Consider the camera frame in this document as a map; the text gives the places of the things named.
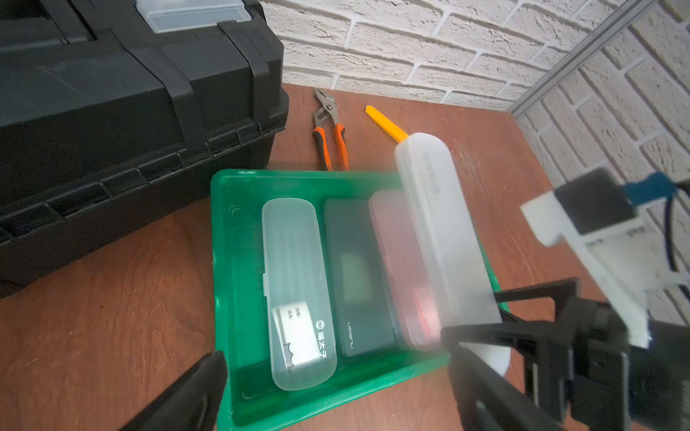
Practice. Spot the right corner aluminium post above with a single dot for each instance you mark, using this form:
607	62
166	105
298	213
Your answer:
619	20

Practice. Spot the green plastic storage tray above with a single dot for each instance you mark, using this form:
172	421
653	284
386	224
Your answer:
251	400

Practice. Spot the dark green labelled pencil case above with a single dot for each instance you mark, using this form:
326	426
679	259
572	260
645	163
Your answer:
359	284

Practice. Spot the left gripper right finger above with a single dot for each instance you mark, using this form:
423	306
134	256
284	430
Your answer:
485	400

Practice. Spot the clear frosted pencil case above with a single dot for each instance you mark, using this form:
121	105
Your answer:
301	329

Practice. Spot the clear pencil case with label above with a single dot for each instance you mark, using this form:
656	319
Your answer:
451	251

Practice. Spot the black plastic toolbox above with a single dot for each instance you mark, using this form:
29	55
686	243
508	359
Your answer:
117	113

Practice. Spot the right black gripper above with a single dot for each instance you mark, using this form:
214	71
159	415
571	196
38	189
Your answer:
582	363

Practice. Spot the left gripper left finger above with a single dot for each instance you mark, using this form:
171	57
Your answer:
192	402

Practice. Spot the pink pencil case with label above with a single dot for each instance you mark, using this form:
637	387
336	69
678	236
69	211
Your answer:
415	303

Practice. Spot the yellow utility knife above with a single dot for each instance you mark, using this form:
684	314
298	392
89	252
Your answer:
394	131

